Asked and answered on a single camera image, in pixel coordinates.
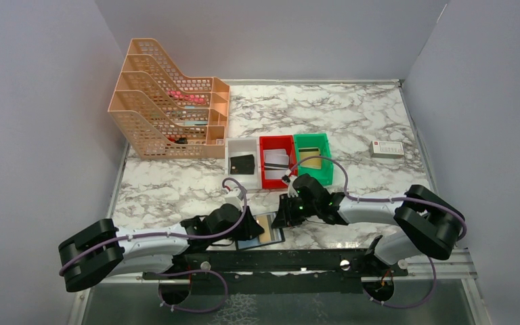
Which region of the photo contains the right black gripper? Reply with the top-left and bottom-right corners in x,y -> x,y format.
272,192 -> 319,228

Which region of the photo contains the gold card with black stripe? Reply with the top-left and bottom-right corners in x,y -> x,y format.
257,215 -> 275,244

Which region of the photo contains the black leather card holder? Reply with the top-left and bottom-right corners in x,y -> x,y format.
235,212 -> 285,251

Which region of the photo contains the green plastic bin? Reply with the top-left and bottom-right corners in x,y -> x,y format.
293,133 -> 334,186

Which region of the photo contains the white plastic bin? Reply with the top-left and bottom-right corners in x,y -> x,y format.
225,137 -> 261,192

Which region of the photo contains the red plastic bin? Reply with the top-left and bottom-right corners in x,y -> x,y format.
259,135 -> 297,190

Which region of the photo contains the white card box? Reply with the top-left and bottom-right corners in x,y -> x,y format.
370,140 -> 405,158

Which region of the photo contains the peach plastic desk organizer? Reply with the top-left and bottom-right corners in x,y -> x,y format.
108,38 -> 230,159

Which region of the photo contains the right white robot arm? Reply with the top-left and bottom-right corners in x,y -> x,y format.
272,174 -> 467,276

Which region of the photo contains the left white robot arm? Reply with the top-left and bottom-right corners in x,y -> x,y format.
58,204 -> 265,293

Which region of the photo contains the white card with black stripe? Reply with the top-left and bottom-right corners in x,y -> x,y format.
263,148 -> 290,169

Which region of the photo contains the black credit card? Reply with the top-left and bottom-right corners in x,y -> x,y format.
229,154 -> 256,175

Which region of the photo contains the gold credit card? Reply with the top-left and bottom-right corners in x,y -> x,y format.
299,147 -> 322,170

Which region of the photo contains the pink highlighter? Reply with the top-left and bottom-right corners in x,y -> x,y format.
167,91 -> 210,106

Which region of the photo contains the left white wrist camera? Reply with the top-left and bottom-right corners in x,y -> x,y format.
224,188 -> 246,210

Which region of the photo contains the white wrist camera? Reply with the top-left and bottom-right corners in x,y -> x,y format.
282,171 -> 299,198
224,188 -> 246,210

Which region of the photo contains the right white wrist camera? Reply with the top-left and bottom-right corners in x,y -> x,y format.
282,171 -> 299,198

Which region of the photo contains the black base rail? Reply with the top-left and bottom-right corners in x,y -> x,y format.
142,248 -> 408,298

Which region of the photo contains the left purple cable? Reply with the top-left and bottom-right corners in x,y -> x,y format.
58,177 -> 248,315

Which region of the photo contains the purple cable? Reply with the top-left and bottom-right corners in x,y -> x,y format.
58,177 -> 248,315
281,155 -> 468,310

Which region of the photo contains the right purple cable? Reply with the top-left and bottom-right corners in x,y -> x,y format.
281,155 -> 468,310

